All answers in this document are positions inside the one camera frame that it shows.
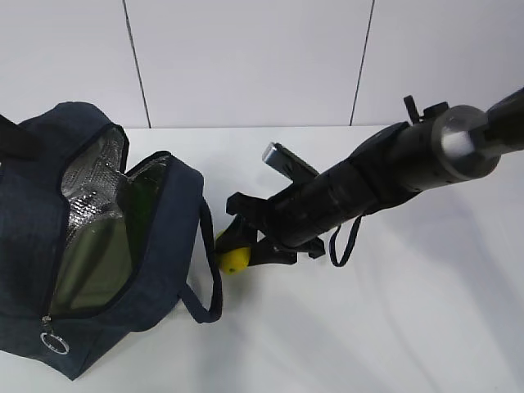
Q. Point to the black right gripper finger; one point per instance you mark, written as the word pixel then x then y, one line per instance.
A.
pixel 266 252
pixel 231 238

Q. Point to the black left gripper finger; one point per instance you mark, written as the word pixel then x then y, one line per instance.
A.
pixel 17 143

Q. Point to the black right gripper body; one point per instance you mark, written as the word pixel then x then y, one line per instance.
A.
pixel 258 224

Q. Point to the yellow lemon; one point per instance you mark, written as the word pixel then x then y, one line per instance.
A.
pixel 235 261

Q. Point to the dark blue insulated lunch bag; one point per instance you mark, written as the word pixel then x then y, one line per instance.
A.
pixel 82 177

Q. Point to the green cucumber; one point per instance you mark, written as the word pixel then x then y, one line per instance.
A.
pixel 139 203

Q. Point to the glass container with green lid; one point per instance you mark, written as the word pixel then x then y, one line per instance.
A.
pixel 95 266

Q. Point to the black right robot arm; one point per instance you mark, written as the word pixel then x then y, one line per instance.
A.
pixel 319 213

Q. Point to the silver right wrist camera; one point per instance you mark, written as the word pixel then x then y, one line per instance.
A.
pixel 291 166

